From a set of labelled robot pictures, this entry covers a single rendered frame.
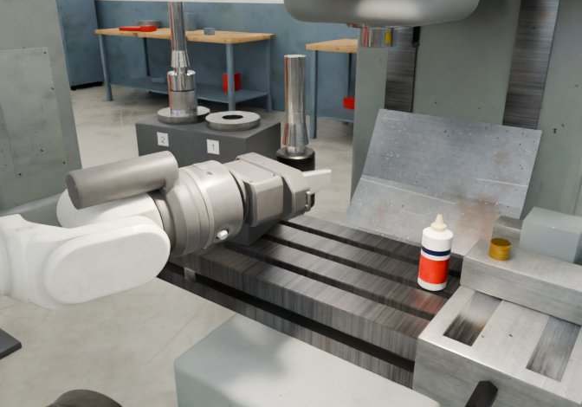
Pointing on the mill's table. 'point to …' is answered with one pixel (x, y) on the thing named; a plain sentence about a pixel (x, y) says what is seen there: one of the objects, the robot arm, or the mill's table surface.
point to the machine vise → (499, 348)
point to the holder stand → (211, 144)
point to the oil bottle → (435, 255)
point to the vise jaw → (527, 281)
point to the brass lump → (499, 248)
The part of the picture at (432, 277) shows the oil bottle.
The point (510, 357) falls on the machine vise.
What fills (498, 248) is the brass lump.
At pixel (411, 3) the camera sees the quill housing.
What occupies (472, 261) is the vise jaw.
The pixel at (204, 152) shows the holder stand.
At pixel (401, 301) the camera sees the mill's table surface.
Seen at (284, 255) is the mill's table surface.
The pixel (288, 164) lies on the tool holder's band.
